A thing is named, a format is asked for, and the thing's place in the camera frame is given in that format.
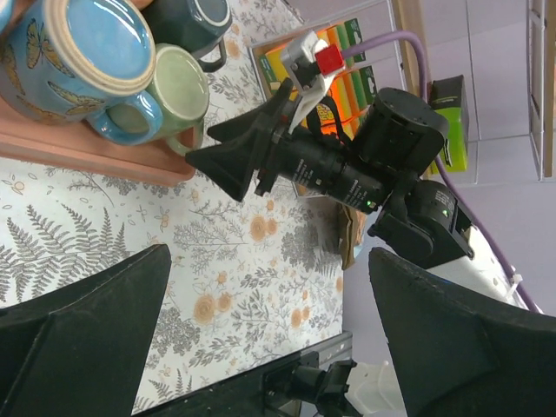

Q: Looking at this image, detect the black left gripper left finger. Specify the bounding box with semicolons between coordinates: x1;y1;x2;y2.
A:
1;244;171;416

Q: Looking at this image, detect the blue butterfly mug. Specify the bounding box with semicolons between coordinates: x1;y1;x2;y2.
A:
1;1;162;145

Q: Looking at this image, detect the green tissue box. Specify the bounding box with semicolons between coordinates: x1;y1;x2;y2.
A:
428;75;469;172

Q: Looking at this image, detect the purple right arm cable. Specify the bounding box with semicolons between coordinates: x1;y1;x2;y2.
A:
342;30;542;314

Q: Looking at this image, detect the orange sponge pack right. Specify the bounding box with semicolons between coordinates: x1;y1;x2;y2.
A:
328;65;377;137

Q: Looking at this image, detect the green ceramic mug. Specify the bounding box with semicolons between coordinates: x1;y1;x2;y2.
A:
106;43;209;156

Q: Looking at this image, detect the orange sponge pack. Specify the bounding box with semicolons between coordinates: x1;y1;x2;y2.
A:
317;18;362;50
258;43;289;95
328;65;377;137

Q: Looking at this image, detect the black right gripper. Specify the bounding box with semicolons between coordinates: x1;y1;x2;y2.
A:
185;78;387;214

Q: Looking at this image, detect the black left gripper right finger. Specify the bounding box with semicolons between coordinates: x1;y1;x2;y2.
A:
368;248;555;416

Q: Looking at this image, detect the dark green mug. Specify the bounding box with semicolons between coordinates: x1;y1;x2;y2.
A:
142;0;232;73

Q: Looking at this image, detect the orange sponge pack middle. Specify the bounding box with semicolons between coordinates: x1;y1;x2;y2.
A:
317;18;362;50

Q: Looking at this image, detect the terracotta pink tray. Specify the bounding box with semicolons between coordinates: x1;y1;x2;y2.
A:
1;99;195;187

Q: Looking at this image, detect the orange sponge pack left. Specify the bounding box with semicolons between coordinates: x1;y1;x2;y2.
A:
258;43;289;95

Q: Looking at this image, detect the white wire shelf rack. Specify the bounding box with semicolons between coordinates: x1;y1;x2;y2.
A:
387;1;555;180

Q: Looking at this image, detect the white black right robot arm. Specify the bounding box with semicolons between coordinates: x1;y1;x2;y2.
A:
186;80;537;311

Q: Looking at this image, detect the floral tablecloth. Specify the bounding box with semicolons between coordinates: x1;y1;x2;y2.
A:
1;159;342;412

